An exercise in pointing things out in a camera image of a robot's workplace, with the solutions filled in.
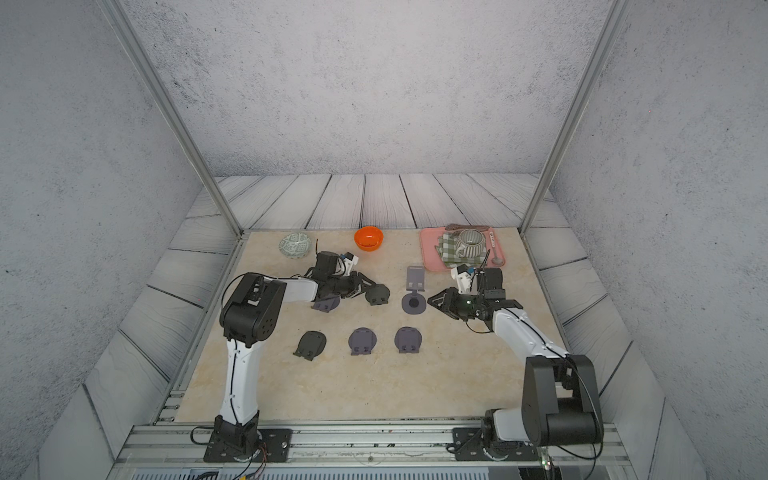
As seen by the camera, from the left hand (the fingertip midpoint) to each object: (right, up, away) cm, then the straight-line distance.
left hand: (378, 286), depth 101 cm
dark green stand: (-20, -17, -9) cm, 27 cm away
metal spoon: (+43, +9, +10) cm, 45 cm away
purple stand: (-16, -5, -3) cm, 18 cm away
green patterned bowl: (-32, +14, +14) cm, 38 cm away
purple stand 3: (-5, -15, -10) cm, 19 cm away
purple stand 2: (+12, -5, -2) cm, 13 cm away
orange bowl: (-4, +17, +14) cm, 22 cm away
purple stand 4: (+10, -15, -10) cm, 20 cm away
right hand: (+16, -2, -16) cm, 23 cm away
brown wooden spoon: (+32, +22, +22) cm, 44 cm away
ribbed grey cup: (+32, +15, +4) cm, 36 cm away
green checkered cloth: (+25, +13, +14) cm, 31 cm away
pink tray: (+19, +10, +13) cm, 25 cm away
